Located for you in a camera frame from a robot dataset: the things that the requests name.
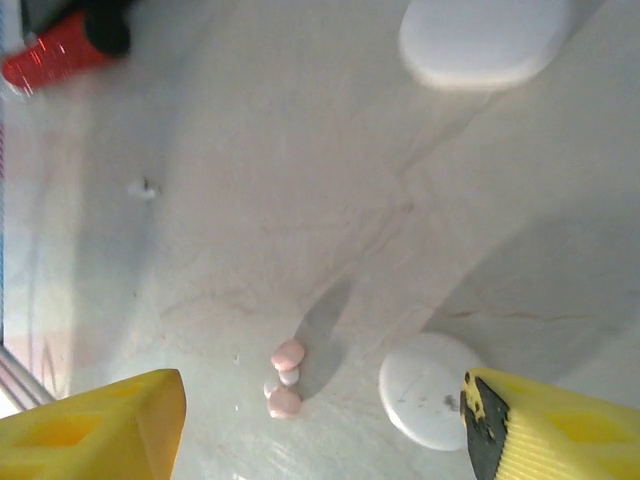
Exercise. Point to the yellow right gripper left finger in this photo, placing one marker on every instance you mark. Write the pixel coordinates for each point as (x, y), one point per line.
(75, 440)

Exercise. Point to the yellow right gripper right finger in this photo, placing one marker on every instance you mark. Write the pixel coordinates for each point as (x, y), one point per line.
(560, 440)

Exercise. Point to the white round earbud case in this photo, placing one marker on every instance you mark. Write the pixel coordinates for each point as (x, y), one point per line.
(425, 390)

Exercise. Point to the white oval earbud case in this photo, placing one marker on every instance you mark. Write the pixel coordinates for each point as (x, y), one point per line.
(485, 40)

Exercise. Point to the red glitter toy microphone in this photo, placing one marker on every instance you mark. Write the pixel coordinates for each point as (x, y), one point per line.
(55, 55)

